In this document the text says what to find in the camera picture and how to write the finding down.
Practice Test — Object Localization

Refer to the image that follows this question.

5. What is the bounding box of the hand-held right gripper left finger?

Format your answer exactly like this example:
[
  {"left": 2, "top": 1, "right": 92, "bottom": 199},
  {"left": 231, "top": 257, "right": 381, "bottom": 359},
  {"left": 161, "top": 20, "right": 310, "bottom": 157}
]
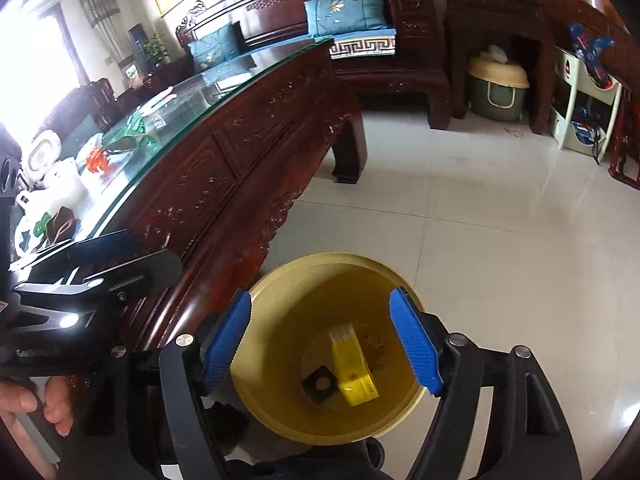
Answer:
[{"left": 65, "top": 289, "right": 252, "bottom": 480}]

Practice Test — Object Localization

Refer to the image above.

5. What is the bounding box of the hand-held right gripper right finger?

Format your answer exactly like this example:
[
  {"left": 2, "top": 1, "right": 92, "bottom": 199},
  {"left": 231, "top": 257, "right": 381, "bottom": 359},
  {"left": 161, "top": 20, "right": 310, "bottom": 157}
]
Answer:
[{"left": 389, "top": 286, "right": 583, "bottom": 480}]

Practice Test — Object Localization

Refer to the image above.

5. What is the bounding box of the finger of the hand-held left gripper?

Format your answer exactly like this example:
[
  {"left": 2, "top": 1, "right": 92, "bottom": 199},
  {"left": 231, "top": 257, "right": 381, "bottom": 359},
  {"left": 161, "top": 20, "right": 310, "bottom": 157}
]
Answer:
[
  {"left": 14, "top": 250, "right": 183, "bottom": 312},
  {"left": 10, "top": 229, "right": 141, "bottom": 282}
]

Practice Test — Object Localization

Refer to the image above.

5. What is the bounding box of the yellow packet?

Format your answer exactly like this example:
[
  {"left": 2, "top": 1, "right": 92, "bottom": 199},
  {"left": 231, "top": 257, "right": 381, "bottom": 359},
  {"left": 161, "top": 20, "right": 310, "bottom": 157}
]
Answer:
[{"left": 328, "top": 325, "right": 377, "bottom": 407}]

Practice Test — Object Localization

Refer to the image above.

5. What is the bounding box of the yellow plastic bin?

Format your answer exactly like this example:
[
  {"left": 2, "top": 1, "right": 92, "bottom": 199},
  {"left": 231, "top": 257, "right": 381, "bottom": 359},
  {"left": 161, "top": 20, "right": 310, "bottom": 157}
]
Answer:
[{"left": 231, "top": 252, "right": 435, "bottom": 446}]

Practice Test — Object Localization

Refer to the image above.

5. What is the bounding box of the black square wrapper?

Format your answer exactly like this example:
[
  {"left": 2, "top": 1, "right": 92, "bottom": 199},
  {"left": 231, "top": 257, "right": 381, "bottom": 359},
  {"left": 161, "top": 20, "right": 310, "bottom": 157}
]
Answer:
[{"left": 300, "top": 364, "right": 337, "bottom": 403}]

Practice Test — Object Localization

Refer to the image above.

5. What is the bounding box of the green plastic wrapper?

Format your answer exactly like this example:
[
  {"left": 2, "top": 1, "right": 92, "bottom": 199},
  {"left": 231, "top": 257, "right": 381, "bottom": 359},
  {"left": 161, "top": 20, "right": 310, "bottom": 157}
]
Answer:
[{"left": 102, "top": 112, "right": 166, "bottom": 157}]

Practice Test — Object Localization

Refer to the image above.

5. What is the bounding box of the person's left hand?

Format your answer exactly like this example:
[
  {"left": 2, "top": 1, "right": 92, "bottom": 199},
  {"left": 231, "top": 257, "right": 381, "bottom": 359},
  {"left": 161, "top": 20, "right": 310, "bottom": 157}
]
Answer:
[{"left": 0, "top": 376, "right": 77, "bottom": 438}]

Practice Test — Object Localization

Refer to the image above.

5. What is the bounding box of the brown pouch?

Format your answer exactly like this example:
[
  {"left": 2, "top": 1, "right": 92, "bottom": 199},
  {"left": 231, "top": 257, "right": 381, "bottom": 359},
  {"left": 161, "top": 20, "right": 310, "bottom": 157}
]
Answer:
[{"left": 47, "top": 206, "right": 77, "bottom": 244}]

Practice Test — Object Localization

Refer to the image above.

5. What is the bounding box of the white jug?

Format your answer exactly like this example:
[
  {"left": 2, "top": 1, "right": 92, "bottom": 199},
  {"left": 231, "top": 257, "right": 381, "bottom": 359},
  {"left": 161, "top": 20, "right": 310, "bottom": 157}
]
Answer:
[{"left": 42, "top": 157, "right": 85, "bottom": 203}]

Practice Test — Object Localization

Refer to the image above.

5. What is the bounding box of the white green teapot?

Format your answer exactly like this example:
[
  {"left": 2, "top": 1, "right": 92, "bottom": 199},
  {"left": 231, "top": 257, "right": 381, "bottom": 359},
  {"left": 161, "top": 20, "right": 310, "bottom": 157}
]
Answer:
[{"left": 12, "top": 207, "right": 51, "bottom": 257}]

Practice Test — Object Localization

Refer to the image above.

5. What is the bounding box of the orange wrapper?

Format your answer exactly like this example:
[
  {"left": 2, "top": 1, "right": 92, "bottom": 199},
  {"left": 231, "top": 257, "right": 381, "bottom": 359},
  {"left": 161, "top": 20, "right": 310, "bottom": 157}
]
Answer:
[{"left": 86, "top": 149, "right": 110, "bottom": 175}]

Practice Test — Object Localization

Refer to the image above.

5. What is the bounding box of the white oval dish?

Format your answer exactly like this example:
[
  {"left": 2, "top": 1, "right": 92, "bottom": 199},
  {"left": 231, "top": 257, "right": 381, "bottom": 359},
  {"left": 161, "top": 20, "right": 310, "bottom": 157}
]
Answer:
[{"left": 27, "top": 130, "right": 63, "bottom": 183}]

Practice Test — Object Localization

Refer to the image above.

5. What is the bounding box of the carved wooden coffee table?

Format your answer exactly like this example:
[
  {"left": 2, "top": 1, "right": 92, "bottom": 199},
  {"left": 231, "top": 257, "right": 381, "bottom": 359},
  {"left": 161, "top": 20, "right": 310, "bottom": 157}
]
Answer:
[{"left": 10, "top": 37, "right": 368, "bottom": 356}]

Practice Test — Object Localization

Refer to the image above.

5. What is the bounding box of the wooden armchair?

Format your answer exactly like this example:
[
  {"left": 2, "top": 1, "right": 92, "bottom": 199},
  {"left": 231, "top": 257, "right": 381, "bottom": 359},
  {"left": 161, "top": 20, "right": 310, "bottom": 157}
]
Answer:
[{"left": 75, "top": 77, "right": 121, "bottom": 126}]

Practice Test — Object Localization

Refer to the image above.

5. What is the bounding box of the white pink wrapper strip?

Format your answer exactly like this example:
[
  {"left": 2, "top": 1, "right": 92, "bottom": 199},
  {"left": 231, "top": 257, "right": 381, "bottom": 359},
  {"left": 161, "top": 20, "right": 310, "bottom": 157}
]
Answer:
[{"left": 139, "top": 87, "right": 176, "bottom": 114}]

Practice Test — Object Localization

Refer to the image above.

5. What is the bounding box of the potted green plant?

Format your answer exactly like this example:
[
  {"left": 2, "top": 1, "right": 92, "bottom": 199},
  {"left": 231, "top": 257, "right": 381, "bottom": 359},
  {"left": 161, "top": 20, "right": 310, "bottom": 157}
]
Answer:
[{"left": 142, "top": 35, "right": 168, "bottom": 68}]

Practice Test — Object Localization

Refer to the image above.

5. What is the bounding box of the small blue embroidered cushion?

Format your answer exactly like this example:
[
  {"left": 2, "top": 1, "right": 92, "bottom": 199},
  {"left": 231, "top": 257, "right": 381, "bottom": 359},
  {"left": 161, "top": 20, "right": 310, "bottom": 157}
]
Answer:
[{"left": 187, "top": 23, "right": 246, "bottom": 73}]

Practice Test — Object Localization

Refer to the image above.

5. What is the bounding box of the window curtain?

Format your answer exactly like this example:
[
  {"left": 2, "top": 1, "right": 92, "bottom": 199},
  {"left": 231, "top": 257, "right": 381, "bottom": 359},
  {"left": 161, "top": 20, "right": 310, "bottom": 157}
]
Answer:
[{"left": 75, "top": 0, "right": 126, "bottom": 56}]

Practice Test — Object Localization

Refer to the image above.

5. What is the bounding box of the beige green pet carrier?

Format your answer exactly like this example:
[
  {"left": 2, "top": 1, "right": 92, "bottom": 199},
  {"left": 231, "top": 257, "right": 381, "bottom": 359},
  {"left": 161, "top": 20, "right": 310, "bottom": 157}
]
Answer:
[{"left": 467, "top": 52, "right": 531, "bottom": 122}]

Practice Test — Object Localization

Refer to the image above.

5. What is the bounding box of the red wooden stool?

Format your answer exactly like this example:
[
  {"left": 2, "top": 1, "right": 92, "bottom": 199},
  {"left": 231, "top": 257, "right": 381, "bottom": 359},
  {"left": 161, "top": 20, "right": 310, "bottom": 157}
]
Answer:
[{"left": 607, "top": 110, "right": 640, "bottom": 183}]

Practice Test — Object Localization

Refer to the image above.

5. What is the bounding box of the patterned seat cushion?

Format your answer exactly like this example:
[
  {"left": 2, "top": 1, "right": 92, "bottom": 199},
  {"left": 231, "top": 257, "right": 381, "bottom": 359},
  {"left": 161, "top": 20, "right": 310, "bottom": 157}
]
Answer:
[{"left": 327, "top": 27, "right": 398, "bottom": 61}]

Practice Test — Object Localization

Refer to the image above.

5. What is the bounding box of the white storage rack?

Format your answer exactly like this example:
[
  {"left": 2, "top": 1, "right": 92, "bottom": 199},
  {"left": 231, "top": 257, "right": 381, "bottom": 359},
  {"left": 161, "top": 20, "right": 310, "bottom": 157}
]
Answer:
[{"left": 550, "top": 47, "right": 623, "bottom": 153}]

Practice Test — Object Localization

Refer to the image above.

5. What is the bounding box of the carved wooden sofa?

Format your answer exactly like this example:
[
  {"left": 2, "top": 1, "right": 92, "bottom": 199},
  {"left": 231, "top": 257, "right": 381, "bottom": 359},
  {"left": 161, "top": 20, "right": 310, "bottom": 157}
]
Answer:
[{"left": 175, "top": 0, "right": 453, "bottom": 131}]

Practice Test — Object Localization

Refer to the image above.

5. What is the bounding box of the large blue embroidered cushion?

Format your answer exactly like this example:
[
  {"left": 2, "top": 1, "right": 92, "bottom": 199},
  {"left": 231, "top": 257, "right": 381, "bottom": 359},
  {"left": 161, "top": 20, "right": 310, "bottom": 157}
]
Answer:
[{"left": 303, "top": 0, "right": 396, "bottom": 41}]

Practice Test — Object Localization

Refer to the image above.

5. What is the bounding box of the dark wooden side table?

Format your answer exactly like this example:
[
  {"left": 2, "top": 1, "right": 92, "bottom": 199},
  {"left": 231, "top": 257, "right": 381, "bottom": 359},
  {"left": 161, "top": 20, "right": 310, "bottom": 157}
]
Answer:
[{"left": 444, "top": 0, "right": 561, "bottom": 133}]

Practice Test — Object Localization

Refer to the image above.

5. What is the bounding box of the blue toy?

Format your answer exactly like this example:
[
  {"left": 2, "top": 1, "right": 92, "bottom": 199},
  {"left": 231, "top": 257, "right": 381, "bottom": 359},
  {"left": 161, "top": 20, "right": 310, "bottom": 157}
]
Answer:
[{"left": 567, "top": 22, "right": 616, "bottom": 81}]

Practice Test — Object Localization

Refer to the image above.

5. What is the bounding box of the small picture frame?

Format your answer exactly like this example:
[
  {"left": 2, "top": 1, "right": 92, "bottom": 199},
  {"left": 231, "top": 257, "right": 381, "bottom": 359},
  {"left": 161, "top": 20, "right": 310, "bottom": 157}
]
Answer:
[{"left": 120, "top": 57, "right": 146, "bottom": 86}]

